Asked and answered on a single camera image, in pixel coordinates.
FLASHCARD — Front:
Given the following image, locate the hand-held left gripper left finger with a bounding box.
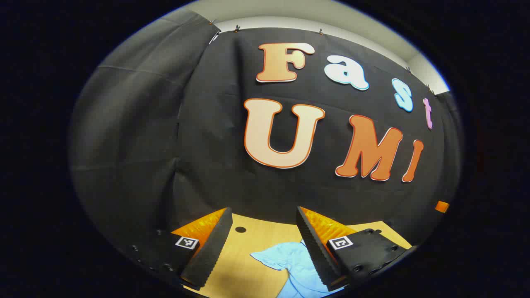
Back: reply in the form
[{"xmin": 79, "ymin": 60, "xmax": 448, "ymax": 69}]
[{"xmin": 124, "ymin": 207, "xmax": 234, "ymax": 290}]

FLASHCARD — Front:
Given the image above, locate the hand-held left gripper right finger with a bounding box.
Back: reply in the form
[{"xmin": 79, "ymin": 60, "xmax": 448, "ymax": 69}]
[{"xmin": 296, "ymin": 206, "xmax": 417, "ymax": 291}]

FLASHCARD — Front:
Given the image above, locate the light blue T-shirt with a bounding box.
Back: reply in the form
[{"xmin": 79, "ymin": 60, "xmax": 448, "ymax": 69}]
[{"xmin": 250, "ymin": 241, "xmax": 344, "ymax": 298}]

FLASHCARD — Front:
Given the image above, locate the black backdrop cloth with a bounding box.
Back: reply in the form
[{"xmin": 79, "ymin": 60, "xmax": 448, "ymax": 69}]
[{"xmin": 68, "ymin": 9, "xmax": 462, "ymax": 265}]

